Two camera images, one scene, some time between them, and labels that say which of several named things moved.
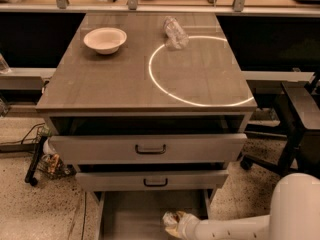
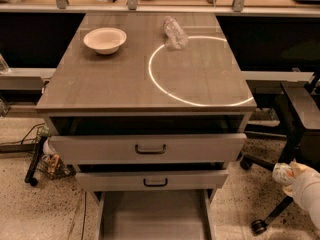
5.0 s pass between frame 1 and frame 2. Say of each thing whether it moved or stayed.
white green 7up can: moved
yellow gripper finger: moved
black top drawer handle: stayed
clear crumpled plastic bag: stayed
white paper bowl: stayed
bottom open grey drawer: stayed
